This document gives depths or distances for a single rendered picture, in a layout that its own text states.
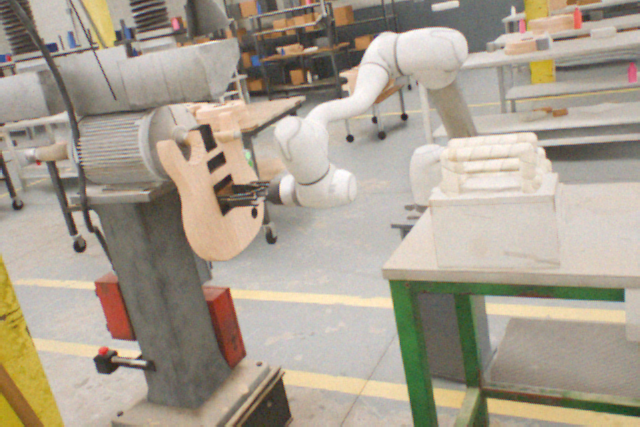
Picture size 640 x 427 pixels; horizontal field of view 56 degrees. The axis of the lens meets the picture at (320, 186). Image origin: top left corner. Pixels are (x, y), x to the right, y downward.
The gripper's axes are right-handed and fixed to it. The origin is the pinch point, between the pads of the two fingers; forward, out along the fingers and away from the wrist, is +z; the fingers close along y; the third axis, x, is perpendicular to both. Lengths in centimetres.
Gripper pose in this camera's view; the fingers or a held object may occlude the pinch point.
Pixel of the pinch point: (227, 194)
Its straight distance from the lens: 180.3
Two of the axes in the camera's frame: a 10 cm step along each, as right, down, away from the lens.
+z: -8.8, 0.5, 4.7
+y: 4.1, -4.2, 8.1
